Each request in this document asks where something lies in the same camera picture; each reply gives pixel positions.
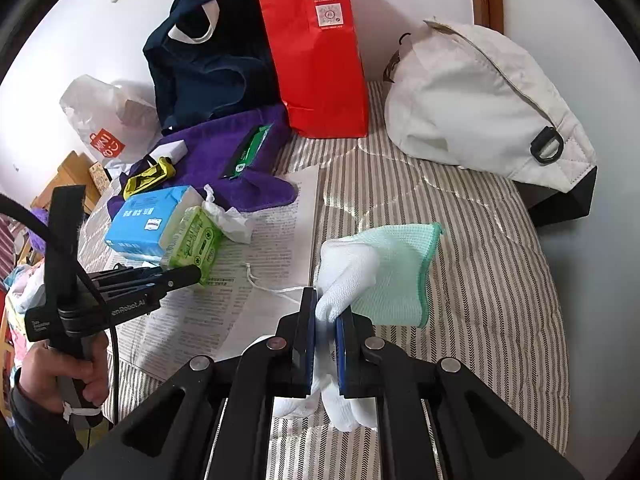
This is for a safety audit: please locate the white rectangular block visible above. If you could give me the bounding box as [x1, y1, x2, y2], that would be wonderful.
[149, 141, 188, 165]

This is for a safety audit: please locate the printed paper sheet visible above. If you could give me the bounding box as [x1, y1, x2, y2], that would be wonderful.
[77, 165, 321, 383]

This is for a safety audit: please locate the person's left hand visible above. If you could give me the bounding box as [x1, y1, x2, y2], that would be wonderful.
[17, 335, 111, 401]

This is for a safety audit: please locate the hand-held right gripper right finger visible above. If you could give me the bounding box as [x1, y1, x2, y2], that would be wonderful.
[336, 312, 586, 480]

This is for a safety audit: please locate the wooden headboard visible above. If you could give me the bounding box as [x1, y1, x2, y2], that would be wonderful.
[30, 150, 98, 216]

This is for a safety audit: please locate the colourful printed blanket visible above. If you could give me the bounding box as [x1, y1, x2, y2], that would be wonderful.
[0, 260, 48, 361]

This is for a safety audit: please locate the striped quilt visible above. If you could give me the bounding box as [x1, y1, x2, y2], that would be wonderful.
[75, 80, 571, 480]

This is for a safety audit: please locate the purple towel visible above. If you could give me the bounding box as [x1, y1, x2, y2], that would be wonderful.
[107, 104, 301, 221]

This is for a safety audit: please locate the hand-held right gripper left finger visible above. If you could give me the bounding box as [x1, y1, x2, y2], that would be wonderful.
[60, 287, 318, 480]

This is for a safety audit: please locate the red paper bag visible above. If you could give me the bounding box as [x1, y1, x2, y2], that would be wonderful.
[250, 0, 371, 138]

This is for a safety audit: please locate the patterned book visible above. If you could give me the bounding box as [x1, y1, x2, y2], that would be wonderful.
[89, 161, 112, 196]

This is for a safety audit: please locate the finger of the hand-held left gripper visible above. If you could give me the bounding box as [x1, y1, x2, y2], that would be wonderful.
[92, 264, 202, 305]

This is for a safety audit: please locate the white string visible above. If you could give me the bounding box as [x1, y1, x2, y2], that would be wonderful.
[242, 262, 307, 306]

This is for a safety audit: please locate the green wrapper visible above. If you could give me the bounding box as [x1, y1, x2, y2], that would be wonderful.
[222, 124, 273, 180]

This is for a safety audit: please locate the white knit glove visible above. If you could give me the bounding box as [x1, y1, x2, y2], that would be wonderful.
[245, 237, 382, 431]

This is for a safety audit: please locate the grey plastic shopping bag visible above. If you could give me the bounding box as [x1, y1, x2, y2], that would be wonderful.
[59, 74, 163, 168]

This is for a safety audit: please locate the small green tissue pack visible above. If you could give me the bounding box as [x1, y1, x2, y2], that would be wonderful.
[159, 205, 225, 286]

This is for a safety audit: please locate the mint green mesh cloth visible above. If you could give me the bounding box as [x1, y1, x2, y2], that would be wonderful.
[345, 222, 445, 328]

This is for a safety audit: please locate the blue tissue pack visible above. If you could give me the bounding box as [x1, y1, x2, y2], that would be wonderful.
[104, 185, 201, 261]

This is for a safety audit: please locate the navy fabric bag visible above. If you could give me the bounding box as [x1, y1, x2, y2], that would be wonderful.
[142, 0, 291, 136]

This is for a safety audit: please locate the black angular object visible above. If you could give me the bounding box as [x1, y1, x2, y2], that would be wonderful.
[525, 165, 598, 228]

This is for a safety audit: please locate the white translucent bag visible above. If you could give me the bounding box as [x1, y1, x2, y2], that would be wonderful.
[201, 184, 255, 246]

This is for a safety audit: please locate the person's left forearm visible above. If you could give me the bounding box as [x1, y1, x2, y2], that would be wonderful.
[0, 367, 88, 480]

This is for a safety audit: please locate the yellow mesh pouch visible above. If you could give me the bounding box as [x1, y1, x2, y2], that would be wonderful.
[122, 156, 177, 200]

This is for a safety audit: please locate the white quilted bag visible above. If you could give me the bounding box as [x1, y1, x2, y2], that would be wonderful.
[382, 20, 598, 195]

